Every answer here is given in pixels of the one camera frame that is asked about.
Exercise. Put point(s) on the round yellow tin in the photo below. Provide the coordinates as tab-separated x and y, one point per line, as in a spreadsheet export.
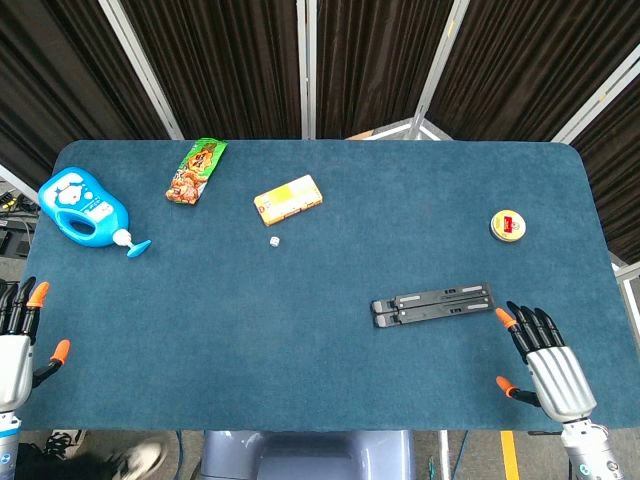
508	226

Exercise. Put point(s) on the white sneaker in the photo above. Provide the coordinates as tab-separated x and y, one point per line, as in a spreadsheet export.
140	457

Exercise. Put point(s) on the blue detergent pump bottle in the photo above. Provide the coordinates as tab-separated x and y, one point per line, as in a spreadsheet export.
82	210

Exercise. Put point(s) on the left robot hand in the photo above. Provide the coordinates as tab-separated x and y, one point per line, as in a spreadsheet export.
12	360

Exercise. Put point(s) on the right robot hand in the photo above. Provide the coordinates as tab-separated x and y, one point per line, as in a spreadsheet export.
555	370

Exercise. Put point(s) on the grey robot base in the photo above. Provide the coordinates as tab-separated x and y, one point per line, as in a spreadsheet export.
307	455

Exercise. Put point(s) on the yellow floor tape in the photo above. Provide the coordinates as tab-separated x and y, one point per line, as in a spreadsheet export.
508	455

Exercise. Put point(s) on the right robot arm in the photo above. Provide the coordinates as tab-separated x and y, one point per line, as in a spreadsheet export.
590	450

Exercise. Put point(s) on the folding screen with dark curtains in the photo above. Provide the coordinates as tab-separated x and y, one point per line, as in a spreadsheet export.
225	65

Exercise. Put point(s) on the yellow white rectangular box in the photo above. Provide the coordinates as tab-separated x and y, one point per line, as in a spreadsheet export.
287	200

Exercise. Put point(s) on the green orange snack packet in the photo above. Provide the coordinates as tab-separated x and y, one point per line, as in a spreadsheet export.
194	172

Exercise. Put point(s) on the blue table mat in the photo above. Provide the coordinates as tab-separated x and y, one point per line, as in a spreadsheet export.
320	300

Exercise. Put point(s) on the black folding stand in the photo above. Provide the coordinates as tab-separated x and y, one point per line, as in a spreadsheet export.
432	305

